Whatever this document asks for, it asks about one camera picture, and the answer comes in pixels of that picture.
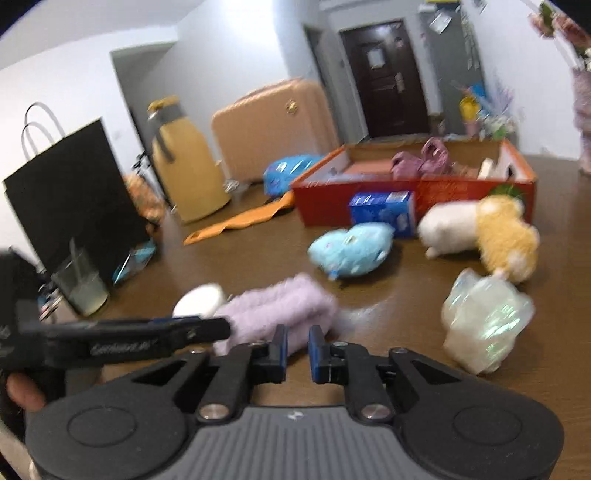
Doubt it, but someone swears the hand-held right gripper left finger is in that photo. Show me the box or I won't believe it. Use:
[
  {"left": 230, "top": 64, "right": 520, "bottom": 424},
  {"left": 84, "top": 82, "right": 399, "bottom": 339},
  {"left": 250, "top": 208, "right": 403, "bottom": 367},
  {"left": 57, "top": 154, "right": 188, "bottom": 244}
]
[{"left": 131, "top": 324, "right": 290, "bottom": 424}]

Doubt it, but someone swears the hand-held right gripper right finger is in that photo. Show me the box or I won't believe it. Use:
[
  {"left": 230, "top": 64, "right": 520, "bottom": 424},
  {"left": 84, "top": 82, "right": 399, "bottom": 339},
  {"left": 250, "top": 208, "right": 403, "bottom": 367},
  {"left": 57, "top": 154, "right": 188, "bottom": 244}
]
[{"left": 308, "top": 324, "right": 462, "bottom": 424}]

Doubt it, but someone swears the white round puff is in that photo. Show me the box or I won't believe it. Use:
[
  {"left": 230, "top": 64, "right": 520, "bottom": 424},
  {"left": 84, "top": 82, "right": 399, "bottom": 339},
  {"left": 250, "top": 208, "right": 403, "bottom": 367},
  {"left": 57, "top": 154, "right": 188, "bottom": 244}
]
[{"left": 172, "top": 283, "right": 227, "bottom": 319}]

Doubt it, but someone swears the purple fuzzy cloth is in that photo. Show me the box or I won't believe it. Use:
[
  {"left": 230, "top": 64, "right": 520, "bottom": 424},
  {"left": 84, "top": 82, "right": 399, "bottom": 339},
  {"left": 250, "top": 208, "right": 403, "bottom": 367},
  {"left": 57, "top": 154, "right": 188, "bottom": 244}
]
[{"left": 213, "top": 273, "right": 339, "bottom": 356}]

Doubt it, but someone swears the blue plush toy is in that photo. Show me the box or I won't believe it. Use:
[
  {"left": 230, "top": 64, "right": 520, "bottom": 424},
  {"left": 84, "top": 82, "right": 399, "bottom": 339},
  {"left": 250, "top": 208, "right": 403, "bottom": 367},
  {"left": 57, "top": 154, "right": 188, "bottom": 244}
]
[{"left": 308, "top": 222, "right": 395, "bottom": 282}]

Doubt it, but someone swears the orange cardboard box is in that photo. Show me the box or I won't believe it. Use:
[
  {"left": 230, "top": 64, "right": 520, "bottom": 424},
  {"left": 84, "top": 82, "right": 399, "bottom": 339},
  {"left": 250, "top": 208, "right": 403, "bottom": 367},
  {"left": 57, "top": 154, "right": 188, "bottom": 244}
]
[{"left": 291, "top": 140, "right": 539, "bottom": 228}]

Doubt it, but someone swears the clear plastic soft toy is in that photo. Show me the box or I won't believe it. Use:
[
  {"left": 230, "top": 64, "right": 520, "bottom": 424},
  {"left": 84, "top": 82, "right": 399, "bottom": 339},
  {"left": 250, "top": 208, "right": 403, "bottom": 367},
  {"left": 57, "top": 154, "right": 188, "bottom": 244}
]
[{"left": 441, "top": 269, "right": 536, "bottom": 374}]

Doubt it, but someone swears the white plush toy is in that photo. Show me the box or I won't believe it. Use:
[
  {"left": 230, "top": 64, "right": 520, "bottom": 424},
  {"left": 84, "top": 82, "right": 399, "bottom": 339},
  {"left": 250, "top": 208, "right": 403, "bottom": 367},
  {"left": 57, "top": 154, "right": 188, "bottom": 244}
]
[{"left": 418, "top": 200, "right": 481, "bottom": 259}]

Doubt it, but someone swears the pink satin scrunchie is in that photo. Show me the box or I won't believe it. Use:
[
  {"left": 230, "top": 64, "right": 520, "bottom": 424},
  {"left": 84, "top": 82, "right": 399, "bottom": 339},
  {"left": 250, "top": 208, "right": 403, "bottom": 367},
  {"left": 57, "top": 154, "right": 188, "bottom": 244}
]
[
  {"left": 390, "top": 152, "right": 423, "bottom": 178},
  {"left": 420, "top": 137, "right": 451, "bottom": 175}
]

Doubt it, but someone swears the yellow plush toy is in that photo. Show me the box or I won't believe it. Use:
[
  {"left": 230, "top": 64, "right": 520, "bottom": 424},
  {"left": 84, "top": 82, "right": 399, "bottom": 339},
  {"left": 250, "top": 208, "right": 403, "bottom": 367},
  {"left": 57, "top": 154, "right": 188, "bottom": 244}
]
[{"left": 475, "top": 195, "right": 541, "bottom": 283}]

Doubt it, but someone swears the person's left hand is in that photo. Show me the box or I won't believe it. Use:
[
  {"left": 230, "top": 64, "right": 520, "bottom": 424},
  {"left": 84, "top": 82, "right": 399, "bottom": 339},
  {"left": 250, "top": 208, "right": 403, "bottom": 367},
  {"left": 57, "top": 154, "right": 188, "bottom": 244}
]
[{"left": 6, "top": 371, "right": 47, "bottom": 411}]

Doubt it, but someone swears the clear drinking glass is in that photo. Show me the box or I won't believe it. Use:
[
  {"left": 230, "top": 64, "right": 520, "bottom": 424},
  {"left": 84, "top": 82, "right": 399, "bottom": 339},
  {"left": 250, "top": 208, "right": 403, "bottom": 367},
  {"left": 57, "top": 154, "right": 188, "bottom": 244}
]
[{"left": 51, "top": 240, "right": 110, "bottom": 317}]

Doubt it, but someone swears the blue plastic wrapper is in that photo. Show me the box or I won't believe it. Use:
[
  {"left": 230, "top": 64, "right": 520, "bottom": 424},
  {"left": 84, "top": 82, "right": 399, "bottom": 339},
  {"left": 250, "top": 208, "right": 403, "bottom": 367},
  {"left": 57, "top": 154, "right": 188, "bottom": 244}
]
[{"left": 111, "top": 240, "right": 158, "bottom": 284}]

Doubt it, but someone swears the clear straw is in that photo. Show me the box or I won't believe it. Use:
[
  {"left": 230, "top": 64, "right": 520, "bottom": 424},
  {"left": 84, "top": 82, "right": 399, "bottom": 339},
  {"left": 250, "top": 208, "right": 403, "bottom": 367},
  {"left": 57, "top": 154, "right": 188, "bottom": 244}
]
[{"left": 69, "top": 239, "right": 88, "bottom": 287}]

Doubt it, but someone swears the orange patterned bag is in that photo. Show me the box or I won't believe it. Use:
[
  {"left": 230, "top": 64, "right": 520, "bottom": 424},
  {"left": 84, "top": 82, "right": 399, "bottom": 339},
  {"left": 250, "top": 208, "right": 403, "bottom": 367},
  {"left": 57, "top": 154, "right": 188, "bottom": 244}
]
[{"left": 124, "top": 173, "right": 164, "bottom": 224}]

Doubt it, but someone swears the yellow thermos jug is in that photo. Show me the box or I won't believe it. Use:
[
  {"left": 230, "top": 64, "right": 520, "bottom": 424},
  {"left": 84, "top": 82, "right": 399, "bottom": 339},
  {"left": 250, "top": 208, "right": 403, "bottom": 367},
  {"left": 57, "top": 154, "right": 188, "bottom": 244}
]
[{"left": 147, "top": 96, "right": 232, "bottom": 224}]

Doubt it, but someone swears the small blue carton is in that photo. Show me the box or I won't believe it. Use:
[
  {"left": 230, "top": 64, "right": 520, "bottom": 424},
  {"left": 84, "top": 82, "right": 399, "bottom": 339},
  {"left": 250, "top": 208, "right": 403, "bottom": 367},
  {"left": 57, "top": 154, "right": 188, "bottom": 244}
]
[{"left": 348, "top": 191, "right": 416, "bottom": 239}]

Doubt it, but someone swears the black paper bag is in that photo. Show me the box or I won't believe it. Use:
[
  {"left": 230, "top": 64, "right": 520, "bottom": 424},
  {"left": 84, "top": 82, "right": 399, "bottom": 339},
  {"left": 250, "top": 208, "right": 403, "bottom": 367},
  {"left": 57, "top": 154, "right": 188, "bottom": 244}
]
[{"left": 2, "top": 104, "right": 155, "bottom": 273}]

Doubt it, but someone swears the blue wet wipes pack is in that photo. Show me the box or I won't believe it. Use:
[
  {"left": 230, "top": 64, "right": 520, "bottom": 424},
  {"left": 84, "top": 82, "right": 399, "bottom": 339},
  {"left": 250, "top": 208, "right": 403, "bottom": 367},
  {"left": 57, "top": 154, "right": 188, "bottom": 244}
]
[{"left": 263, "top": 154, "right": 326, "bottom": 197}]

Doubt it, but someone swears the pink ribbed suitcase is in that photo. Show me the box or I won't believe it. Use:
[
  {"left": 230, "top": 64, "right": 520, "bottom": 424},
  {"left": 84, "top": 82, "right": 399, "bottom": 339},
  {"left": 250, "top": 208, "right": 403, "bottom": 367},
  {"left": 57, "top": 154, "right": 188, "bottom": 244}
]
[{"left": 211, "top": 78, "right": 341, "bottom": 183}]

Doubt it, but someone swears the dark brown door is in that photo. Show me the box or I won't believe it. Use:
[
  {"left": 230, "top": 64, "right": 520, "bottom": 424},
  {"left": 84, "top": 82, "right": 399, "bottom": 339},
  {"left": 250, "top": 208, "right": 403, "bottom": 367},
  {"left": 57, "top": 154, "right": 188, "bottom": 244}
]
[{"left": 339, "top": 19, "right": 432, "bottom": 139}]

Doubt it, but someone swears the grey fridge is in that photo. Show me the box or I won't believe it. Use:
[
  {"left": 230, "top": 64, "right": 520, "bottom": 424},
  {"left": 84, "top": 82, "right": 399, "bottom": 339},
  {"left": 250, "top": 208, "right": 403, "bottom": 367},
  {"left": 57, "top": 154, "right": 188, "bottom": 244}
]
[{"left": 418, "top": 0, "right": 485, "bottom": 116}]

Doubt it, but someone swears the purple flower decoration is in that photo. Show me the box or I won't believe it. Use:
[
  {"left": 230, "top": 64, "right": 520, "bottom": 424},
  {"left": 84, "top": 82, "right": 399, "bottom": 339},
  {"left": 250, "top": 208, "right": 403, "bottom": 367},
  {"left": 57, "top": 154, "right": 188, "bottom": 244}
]
[{"left": 480, "top": 76, "right": 515, "bottom": 116}]

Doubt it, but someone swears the orange strap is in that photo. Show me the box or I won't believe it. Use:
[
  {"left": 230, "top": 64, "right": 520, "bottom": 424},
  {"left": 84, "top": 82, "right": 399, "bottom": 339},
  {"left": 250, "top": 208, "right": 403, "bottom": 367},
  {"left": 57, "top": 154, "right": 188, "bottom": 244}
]
[{"left": 183, "top": 191, "right": 296, "bottom": 245}]

